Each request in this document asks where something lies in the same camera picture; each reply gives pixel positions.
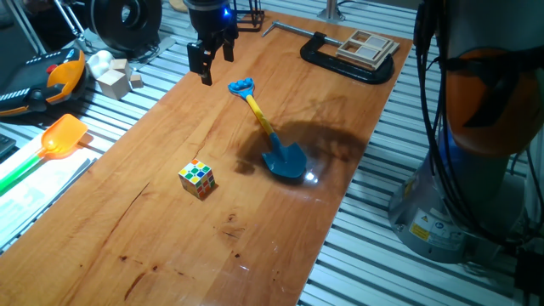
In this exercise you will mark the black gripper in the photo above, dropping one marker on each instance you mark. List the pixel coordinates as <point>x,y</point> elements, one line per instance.
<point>210,21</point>

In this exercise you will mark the colourful puzzle cube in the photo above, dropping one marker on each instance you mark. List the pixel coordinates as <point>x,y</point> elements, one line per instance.
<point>196,180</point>

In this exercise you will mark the blue yellow toy shovel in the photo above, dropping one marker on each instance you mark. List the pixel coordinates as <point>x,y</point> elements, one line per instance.
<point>285,161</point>

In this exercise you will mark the orange green toy shovel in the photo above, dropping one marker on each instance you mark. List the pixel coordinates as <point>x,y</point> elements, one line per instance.
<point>61,136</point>

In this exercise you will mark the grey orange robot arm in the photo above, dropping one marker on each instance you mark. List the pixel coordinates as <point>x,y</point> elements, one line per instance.
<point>472,191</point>

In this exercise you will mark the white plastic object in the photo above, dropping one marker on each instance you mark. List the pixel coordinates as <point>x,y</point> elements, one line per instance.
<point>98,63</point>

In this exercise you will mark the small wooden cube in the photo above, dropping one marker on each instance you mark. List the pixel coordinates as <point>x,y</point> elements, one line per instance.
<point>136,81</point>

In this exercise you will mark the medium wooden block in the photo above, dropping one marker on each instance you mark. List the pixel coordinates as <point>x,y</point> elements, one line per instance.
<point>120,66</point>

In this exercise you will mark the large wooden cube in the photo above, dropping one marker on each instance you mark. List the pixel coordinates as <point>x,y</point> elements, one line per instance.
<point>112,84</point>

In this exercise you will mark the black filament spool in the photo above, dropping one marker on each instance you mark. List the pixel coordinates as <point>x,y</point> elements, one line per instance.
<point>106,21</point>

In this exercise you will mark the black C-clamp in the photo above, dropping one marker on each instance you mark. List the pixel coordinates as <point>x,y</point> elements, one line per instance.
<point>344,66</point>

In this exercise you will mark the thin metal rod stand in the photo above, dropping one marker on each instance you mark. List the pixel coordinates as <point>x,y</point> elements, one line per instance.
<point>72,21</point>

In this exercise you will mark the black orange teach pendant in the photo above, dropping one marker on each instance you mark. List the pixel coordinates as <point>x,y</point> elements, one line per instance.
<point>38,81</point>

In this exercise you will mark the wooden board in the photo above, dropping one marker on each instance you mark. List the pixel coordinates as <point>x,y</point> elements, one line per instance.
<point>170,238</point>

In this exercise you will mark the grey slanted metal bar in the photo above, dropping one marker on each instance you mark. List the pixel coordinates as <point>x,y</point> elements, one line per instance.
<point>25,25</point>

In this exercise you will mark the white paper sheets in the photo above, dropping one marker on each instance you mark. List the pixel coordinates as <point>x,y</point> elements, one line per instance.
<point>38,187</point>

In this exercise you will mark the black keyboard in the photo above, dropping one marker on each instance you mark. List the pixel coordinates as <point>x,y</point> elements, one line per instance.
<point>5,145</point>

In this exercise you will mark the aluminium post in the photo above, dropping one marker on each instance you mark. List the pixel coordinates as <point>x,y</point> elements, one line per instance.
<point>330,10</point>

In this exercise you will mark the wooden window frame piece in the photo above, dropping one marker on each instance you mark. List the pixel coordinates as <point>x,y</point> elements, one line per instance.
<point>367,49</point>

